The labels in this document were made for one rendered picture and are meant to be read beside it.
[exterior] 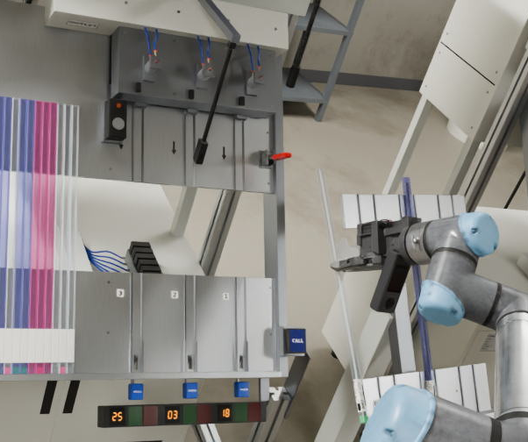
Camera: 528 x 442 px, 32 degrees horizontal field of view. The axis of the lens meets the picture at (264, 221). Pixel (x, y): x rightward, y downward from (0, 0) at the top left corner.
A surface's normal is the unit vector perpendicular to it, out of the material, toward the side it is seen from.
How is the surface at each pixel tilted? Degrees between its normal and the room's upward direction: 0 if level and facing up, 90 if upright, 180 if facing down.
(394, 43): 90
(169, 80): 48
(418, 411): 24
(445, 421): 19
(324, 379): 0
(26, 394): 90
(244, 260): 0
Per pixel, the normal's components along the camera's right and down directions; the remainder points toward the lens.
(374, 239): -0.77, -0.11
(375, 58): 0.46, 0.54
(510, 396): -0.55, -0.80
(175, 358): 0.44, -0.16
